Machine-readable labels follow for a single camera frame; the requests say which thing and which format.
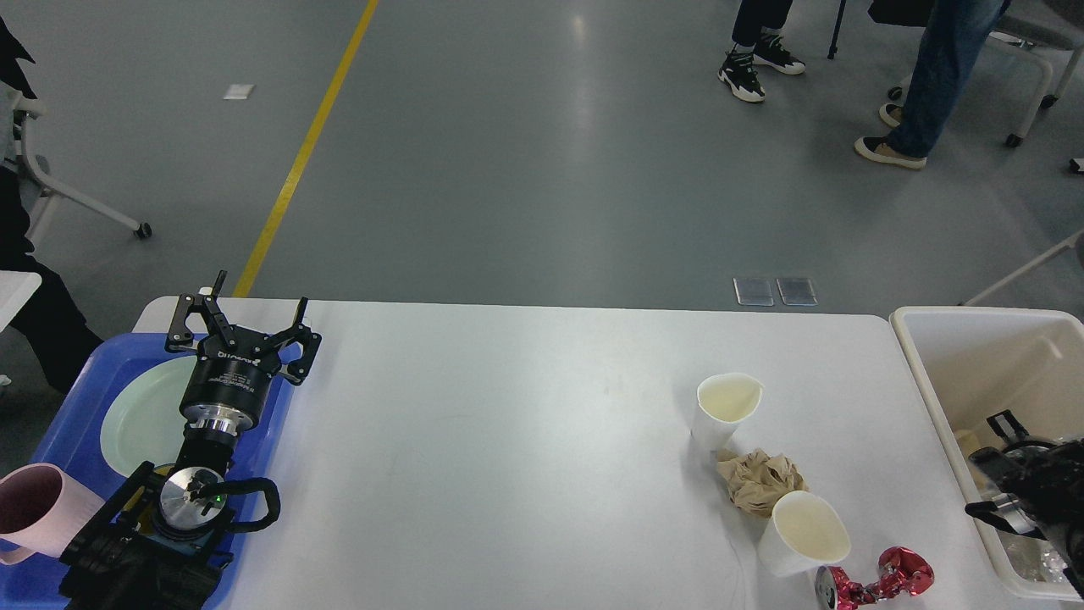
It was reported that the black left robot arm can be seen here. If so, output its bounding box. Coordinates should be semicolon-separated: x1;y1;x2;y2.
59;271;322;609

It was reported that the foil sheet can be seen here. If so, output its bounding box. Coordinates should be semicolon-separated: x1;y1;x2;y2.
998;533;1069;584

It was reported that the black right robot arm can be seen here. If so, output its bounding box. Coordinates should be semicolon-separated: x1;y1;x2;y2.
965;410;1083;594

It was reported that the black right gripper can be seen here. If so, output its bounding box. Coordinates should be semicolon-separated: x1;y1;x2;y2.
965;408;1083;543

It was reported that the beige plastic bin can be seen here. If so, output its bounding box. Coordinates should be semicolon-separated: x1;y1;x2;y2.
889;306;1084;603

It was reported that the white chair at left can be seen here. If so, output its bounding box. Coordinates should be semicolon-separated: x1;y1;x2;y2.
0;89;153;255

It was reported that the pink mug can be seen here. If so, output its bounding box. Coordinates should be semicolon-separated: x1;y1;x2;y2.
1;463;104;564

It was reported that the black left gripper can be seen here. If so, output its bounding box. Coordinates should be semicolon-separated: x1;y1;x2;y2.
163;272;322;437

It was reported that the crumpled brown napkin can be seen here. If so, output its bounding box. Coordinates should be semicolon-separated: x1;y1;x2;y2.
717;447;810;519

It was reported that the small white side table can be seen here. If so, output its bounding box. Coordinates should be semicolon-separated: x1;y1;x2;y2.
1;270;41;332

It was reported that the white paper cup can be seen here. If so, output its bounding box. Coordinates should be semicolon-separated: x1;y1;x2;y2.
691;372;764;452
756;491;852;577

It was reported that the red candy wrapper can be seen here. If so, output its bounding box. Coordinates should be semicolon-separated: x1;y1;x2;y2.
816;546;935;609

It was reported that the brown paper bag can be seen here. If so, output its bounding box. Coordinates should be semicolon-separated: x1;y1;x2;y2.
954;429;988;486

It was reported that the person in black trousers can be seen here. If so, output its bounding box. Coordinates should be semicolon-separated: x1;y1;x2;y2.
0;17;104;395

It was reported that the mint green plate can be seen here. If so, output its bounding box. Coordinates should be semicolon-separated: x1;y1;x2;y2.
98;356;195;476

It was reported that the person in blue jeans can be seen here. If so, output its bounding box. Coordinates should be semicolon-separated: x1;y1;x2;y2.
854;1;1011;170

